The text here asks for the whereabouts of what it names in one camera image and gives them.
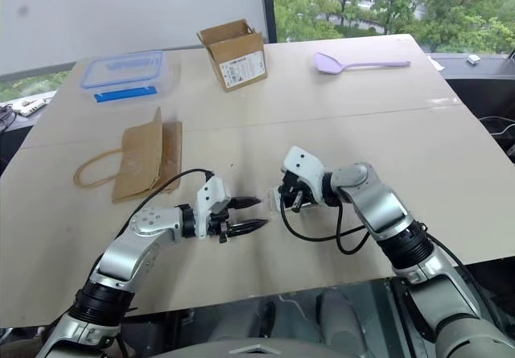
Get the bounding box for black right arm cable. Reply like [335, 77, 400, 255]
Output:
[278, 205, 373, 255]

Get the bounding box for clear plastic phone case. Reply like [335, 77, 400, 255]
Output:
[263, 187, 284, 216]

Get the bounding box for open brown cardboard box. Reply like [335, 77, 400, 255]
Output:
[196, 19, 269, 93]

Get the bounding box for dark window frame post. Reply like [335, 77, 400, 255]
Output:
[257, 0, 278, 45]

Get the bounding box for clear container with blue lid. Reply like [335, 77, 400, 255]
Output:
[78, 50, 180, 105]

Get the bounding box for brown paper bag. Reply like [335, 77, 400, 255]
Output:
[73, 106, 184, 204]

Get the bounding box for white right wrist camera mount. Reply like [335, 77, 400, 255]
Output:
[280, 145, 325, 205]

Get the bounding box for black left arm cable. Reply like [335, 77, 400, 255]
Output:
[120, 168, 216, 238]

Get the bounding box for grey robot torso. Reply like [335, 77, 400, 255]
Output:
[152, 335, 375, 358]

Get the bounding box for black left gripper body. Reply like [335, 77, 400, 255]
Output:
[208, 201, 237, 244]

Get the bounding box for lilac plastic spatula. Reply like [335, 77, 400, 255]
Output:
[313, 51, 412, 76]

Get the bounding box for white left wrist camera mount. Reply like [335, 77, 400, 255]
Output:
[194, 175, 233, 241]

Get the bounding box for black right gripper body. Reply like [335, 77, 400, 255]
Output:
[279, 171, 314, 213]

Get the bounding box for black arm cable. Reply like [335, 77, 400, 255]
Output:
[278, 205, 373, 255]
[120, 168, 216, 238]

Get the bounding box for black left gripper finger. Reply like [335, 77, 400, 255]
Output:
[230, 195, 262, 211]
[225, 218, 270, 237]

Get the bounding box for black and white cables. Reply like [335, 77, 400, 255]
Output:
[477, 115, 515, 138]

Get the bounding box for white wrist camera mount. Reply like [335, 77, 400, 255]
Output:
[280, 145, 325, 205]
[194, 175, 233, 241]

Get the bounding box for white power strip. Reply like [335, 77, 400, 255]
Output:
[13, 97, 52, 117]

